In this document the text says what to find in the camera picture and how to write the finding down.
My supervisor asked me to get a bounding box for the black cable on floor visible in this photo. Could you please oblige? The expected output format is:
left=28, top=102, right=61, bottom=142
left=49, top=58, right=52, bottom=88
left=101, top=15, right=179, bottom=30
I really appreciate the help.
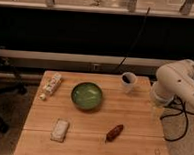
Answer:
left=158, top=96, right=194, bottom=144

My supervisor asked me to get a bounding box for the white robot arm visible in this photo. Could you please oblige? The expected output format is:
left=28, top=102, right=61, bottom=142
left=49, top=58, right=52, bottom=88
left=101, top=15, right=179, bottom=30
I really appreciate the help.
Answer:
left=149, top=59, right=194, bottom=109

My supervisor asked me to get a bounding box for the black hanging cable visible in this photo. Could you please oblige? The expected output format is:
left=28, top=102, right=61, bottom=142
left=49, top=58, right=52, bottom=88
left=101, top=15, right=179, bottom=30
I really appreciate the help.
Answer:
left=112, top=4, right=152, bottom=77

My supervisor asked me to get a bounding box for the white paper cup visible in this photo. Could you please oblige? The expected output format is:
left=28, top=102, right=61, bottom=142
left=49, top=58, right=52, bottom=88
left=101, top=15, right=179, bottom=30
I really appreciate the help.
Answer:
left=121, top=72, right=137, bottom=93

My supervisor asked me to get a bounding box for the white sponge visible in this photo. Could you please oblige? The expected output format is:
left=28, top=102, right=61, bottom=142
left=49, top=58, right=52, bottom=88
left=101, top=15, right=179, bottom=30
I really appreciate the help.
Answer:
left=50, top=118, right=69, bottom=143

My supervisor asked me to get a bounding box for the green bowl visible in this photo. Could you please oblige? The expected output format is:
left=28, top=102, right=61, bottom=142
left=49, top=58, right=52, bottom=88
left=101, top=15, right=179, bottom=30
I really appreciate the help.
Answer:
left=71, top=82, right=102, bottom=111

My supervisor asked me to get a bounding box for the black office chair base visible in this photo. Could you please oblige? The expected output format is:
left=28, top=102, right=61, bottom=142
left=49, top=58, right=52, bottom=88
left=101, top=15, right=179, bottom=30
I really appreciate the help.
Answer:
left=0, top=48, right=31, bottom=136

